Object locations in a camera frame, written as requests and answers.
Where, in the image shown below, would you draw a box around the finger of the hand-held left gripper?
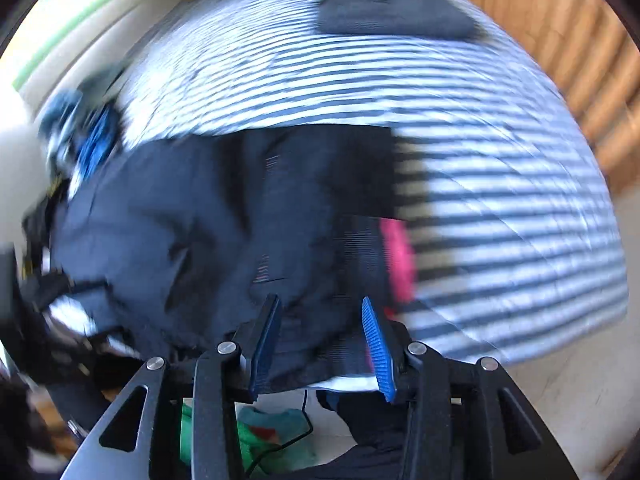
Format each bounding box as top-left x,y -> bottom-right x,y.
30,271 -> 115,312

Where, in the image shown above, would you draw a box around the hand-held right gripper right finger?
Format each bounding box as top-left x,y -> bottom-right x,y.
361,296 -> 581,480

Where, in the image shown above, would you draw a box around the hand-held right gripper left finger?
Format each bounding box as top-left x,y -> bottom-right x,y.
60,294 -> 281,480

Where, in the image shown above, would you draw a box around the black jacket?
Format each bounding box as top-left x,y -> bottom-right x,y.
50,124 -> 417,393

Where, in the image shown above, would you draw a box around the grey pants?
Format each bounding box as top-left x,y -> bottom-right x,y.
319,0 -> 487,42

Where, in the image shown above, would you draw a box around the black cloth with yellow print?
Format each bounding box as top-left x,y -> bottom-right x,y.
20,180 -> 68,283

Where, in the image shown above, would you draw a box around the green cloth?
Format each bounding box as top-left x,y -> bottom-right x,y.
180,400 -> 318,478

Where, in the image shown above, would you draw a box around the blue knit garment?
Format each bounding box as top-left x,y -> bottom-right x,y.
72,102 -> 121,183

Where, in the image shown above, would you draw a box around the light blue denim garment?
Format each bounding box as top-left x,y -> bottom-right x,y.
37,67 -> 126,161

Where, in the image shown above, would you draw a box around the blue striped bed quilt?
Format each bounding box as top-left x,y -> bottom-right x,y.
117,0 -> 630,396

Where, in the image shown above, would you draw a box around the black cable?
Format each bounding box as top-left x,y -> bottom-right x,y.
245,389 -> 315,477

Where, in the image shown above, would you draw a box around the landscape wall poster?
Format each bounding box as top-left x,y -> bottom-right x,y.
12,0 -> 168,92

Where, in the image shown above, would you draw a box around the wooden slatted bed rail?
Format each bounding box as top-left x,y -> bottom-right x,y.
402,0 -> 640,188

